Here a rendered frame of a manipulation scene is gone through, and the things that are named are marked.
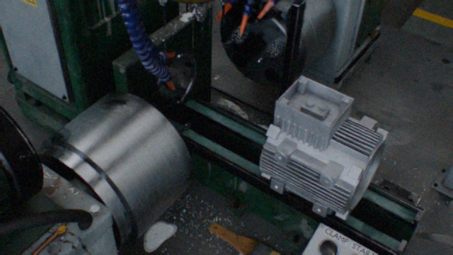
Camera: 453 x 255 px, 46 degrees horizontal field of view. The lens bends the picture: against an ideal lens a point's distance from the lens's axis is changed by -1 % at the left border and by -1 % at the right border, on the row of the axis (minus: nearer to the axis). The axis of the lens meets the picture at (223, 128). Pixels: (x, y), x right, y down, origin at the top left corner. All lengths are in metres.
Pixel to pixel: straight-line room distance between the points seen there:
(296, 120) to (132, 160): 0.32
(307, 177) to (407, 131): 0.56
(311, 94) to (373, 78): 0.62
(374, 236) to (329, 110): 0.28
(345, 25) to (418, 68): 0.41
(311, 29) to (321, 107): 0.32
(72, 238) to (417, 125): 1.07
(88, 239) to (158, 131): 0.25
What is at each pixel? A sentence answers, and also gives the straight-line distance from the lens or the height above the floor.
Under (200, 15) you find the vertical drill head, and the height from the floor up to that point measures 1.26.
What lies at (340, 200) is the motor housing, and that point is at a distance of 1.06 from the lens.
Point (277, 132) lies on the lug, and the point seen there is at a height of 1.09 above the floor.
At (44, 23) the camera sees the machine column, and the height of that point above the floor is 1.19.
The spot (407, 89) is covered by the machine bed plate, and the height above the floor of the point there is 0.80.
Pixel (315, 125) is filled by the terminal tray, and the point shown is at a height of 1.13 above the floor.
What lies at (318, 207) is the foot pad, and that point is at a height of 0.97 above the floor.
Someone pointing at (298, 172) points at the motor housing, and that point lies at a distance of 1.07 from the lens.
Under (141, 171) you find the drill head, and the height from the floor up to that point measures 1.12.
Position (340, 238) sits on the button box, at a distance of 0.93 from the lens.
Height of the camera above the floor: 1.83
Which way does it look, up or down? 44 degrees down
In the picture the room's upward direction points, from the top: 2 degrees clockwise
